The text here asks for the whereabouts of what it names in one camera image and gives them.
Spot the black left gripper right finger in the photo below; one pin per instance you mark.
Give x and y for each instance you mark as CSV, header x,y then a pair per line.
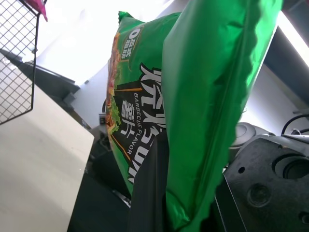
x,y
227,217

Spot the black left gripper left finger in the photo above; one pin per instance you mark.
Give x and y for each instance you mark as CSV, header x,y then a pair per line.
x,y
150,193

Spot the green barbecue chips bag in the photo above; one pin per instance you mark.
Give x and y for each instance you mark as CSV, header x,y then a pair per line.
x,y
200,101

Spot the dark green conveyor belt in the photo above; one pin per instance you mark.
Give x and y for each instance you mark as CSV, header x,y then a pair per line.
x,y
101,198

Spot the silver round robot joint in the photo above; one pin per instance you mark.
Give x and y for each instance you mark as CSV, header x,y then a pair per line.
x,y
246,134

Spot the pink snack bag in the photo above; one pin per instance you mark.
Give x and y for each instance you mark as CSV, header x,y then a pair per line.
x,y
39,6

